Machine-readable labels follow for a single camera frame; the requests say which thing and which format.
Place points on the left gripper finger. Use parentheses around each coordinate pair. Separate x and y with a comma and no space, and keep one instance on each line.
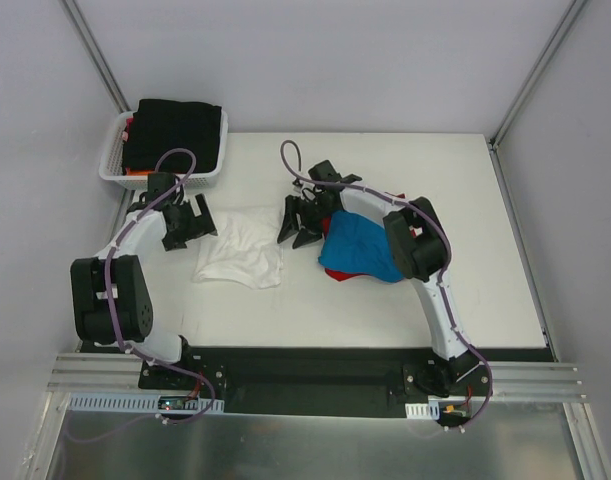
(171,242)
(204,222)

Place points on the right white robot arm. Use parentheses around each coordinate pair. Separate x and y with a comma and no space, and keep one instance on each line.
(422,254)

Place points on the blue t shirt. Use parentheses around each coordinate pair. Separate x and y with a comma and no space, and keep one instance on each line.
(355,246)

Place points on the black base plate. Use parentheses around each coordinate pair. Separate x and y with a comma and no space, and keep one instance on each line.
(328,382)

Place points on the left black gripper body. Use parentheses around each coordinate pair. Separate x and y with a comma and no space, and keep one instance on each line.
(190,223)

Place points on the red t shirt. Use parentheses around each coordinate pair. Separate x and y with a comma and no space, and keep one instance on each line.
(366,205)

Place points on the right white cable duct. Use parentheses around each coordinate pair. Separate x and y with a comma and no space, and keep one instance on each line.
(422,411)

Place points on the white t shirt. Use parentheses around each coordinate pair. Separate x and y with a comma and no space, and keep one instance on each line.
(244,250)

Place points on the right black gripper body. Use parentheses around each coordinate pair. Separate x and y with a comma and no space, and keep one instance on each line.
(305,217)

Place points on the aluminium rail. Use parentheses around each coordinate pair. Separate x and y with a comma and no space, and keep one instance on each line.
(550,382)

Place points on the pink t shirt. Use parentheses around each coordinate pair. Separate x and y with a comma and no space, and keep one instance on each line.
(126,129)

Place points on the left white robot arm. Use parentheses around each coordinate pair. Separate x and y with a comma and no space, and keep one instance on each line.
(111,302)

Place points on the left white cable duct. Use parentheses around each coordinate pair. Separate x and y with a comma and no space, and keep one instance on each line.
(146,404)

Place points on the white cable duct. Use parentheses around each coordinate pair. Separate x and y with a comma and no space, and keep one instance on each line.
(146,404)
(422,411)

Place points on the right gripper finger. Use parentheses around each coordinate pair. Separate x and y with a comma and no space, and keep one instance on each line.
(290,225)
(306,237)

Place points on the black t shirt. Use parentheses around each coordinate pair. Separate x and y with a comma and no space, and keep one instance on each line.
(160,125)

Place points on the white plastic basket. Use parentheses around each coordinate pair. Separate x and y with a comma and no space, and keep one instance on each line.
(110,160)

